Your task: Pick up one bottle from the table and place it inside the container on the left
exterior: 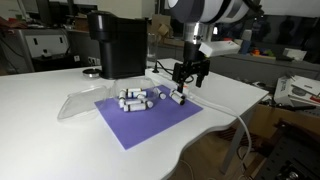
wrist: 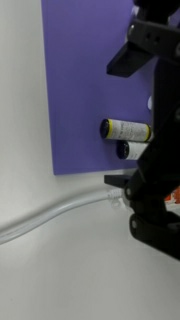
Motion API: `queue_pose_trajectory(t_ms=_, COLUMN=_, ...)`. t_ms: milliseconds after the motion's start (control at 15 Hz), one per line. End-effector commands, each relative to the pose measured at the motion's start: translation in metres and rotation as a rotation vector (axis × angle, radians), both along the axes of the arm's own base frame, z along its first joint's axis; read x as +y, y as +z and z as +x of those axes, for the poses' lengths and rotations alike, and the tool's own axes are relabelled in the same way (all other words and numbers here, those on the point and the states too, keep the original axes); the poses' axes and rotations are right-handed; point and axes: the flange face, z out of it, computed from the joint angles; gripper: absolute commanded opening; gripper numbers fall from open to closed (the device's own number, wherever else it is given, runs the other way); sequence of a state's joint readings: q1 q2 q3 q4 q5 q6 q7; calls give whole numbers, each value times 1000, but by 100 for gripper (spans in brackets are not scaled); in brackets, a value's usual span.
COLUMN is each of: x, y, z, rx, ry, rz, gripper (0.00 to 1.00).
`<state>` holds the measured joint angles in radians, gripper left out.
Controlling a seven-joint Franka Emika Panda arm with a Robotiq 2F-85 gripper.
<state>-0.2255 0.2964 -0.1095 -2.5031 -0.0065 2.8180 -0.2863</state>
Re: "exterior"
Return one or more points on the white printed carton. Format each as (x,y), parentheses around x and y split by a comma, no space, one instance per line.
(296,88)

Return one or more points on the brown cardboard box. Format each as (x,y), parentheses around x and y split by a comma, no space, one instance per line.
(270,116)

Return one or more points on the glass jar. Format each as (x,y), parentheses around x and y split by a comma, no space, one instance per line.
(152,46)

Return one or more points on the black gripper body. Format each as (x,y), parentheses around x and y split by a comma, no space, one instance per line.
(191,68)

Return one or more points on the black coffee machine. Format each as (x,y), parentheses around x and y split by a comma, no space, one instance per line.
(123,46)

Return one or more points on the open cardboard box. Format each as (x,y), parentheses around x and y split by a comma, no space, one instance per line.
(161,30)

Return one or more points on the white power strip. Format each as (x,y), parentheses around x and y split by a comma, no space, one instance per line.
(160,77)

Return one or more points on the black pen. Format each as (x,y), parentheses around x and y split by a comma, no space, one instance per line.
(300,107)

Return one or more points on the grey drawer cabinet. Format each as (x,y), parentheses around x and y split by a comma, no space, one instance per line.
(40,46)

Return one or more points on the grey table leg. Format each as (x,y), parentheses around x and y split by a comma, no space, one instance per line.
(233,146)

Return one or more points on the purple mat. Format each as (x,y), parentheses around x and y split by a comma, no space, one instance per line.
(146,126)

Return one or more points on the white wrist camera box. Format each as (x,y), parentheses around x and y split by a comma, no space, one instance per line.
(220,48)

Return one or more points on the long grey cabinet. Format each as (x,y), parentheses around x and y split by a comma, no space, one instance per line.
(260,68)

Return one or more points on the clear plastic container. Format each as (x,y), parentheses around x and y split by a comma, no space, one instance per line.
(133,83)

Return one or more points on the small white box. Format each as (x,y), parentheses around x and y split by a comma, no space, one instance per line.
(295,54)

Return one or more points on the white wall socket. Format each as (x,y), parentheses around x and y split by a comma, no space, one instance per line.
(94,61)

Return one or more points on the round silver drip tray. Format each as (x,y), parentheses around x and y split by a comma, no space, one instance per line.
(91,73)

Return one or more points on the black equipment cart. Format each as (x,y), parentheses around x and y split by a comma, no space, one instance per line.
(293,156)

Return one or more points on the clear plastic lid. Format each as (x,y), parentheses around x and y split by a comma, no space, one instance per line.
(81,103)

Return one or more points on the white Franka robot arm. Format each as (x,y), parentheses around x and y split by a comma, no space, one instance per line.
(213,10)

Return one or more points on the blue cup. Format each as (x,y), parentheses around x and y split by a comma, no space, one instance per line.
(245,47)

